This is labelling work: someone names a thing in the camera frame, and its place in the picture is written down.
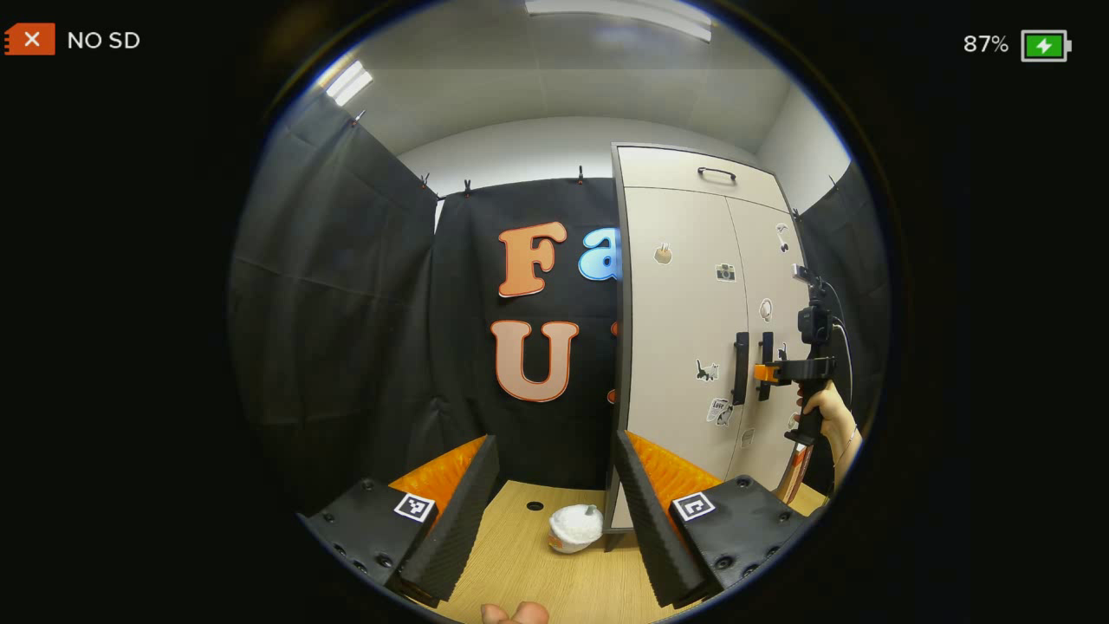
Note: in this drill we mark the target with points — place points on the white double-door shoe cabinet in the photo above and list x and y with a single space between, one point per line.
620 347

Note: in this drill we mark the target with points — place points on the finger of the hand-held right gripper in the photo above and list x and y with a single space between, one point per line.
767 373

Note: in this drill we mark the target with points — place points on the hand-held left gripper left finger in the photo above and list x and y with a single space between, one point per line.
455 520

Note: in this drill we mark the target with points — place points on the black backdrop cloth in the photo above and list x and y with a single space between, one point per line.
346 303

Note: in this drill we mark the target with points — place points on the white cabinet door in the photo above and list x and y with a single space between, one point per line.
680 329
771 260

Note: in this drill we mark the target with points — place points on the small ceiling light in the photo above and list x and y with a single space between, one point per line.
349 82

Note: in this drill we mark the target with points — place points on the white cabinet drawer front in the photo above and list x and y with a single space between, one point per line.
667 169

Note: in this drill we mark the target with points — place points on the long ceiling light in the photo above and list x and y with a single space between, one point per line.
624 13

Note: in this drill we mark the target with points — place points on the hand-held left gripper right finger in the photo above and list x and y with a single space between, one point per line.
651 520

